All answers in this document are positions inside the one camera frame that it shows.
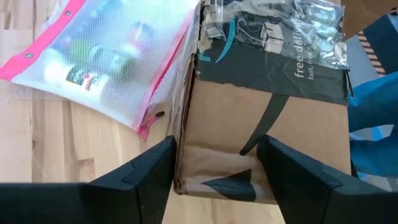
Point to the green bottle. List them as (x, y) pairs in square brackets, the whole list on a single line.
[(102, 57)]

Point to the black printed packing tape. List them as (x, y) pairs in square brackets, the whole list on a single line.
[(264, 74)]

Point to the white pill bottle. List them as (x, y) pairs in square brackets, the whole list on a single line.
[(71, 74)]

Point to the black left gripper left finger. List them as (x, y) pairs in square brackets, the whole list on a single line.
[(93, 202)]

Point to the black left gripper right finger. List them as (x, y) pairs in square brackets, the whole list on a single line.
[(311, 193)]

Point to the white and teal toothpaste tube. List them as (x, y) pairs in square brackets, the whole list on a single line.
[(152, 31)]

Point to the white pouch with pink edges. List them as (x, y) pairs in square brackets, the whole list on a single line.
[(124, 99)]

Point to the brown cardboard shipping box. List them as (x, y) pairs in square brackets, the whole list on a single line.
[(224, 124)]

